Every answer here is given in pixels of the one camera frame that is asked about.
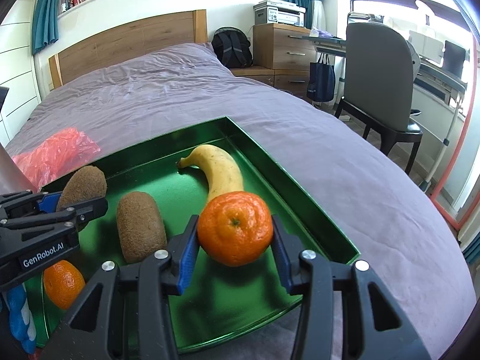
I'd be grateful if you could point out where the grey office chair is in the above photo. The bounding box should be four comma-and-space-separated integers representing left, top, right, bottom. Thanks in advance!
334, 22, 423, 174

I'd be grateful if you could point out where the pink plastic sheet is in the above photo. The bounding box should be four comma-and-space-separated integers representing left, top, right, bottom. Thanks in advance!
12, 127, 101, 190

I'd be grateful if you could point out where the small orange mandarin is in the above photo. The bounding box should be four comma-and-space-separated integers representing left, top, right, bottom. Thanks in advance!
197, 191, 273, 267

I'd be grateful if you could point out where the wooden drawer cabinet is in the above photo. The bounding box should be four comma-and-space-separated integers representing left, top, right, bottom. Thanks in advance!
231, 24, 317, 100

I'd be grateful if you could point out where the white printer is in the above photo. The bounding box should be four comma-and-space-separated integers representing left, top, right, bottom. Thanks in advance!
253, 0, 306, 27

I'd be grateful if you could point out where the teal curtain left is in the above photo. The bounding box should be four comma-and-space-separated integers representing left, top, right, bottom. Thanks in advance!
32, 0, 59, 55

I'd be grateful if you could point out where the stainless steel black kettle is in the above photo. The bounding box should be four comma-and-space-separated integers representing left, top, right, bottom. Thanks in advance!
0, 145, 38, 194

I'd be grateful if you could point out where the grey purple bed cover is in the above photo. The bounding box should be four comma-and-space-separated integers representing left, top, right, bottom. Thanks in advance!
7, 43, 476, 359

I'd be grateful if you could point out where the wooden headboard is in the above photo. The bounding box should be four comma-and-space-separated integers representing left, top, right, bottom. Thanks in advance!
49, 9, 208, 89

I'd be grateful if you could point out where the white wardrobe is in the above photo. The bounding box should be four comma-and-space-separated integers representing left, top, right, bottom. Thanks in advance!
0, 0, 41, 146

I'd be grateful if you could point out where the brown kiwi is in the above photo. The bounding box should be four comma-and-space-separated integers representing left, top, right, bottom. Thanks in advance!
116, 191, 168, 263
56, 166, 107, 211

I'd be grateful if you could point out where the large orange mandarin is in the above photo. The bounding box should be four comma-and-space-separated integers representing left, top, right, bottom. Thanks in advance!
43, 260, 86, 311

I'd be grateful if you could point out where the yellow banana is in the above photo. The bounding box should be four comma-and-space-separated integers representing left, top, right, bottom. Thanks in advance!
176, 144, 244, 204

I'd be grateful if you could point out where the blue white coiled cable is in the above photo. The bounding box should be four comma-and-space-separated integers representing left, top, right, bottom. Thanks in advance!
5, 282, 38, 355

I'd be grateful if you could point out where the dark blue tote bag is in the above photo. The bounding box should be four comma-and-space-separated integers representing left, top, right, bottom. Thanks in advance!
307, 53, 335, 103

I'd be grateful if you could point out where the black backpack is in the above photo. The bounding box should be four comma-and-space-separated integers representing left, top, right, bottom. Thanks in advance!
211, 27, 253, 68

